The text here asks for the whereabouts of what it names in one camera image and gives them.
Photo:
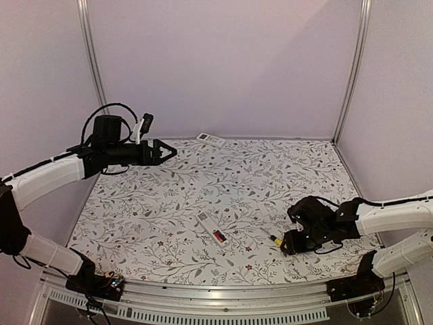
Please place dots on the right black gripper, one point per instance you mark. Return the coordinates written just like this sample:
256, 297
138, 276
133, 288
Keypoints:
293, 245

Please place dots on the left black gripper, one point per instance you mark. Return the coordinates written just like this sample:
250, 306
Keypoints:
154, 160

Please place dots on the yellow handled screwdriver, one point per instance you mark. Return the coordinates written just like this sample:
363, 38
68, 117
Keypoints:
273, 238

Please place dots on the white battery cover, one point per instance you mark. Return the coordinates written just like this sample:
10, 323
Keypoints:
263, 209

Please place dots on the white air conditioner remote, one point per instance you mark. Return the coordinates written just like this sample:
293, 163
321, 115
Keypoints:
209, 226

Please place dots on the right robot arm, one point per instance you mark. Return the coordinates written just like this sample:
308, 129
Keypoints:
321, 221

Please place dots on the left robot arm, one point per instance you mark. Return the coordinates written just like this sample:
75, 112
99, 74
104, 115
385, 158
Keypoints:
102, 149

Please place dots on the red black battery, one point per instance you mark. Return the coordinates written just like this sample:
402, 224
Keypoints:
219, 236

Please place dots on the floral patterned table mat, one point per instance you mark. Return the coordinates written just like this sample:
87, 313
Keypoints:
141, 222

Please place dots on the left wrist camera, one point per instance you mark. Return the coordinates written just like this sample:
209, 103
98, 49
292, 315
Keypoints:
146, 123

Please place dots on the front aluminium rail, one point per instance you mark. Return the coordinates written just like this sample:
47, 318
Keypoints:
164, 303

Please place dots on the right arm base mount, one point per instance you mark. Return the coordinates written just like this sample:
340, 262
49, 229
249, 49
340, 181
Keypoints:
364, 282

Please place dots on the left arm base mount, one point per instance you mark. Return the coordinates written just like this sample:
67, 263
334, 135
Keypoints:
108, 286

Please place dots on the left aluminium frame post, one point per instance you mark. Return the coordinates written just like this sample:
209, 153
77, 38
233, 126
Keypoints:
90, 50

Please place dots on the aluminium frame post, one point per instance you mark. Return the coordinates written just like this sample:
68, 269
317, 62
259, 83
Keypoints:
355, 67
90, 50

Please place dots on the right aluminium frame post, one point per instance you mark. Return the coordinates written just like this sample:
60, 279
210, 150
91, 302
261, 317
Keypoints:
355, 67

